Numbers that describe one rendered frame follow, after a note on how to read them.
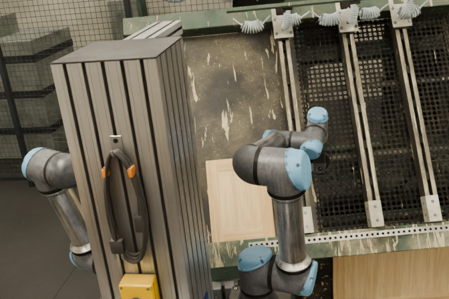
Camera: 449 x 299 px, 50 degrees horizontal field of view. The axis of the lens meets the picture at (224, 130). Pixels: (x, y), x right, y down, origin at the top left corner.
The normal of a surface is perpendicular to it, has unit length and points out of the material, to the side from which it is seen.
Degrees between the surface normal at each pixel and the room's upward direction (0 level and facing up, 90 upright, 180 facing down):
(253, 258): 8
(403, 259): 90
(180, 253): 90
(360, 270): 90
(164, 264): 90
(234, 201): 56
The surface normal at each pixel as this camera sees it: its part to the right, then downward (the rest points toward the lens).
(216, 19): -0.03, -0.22
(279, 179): -0.36, 0.48
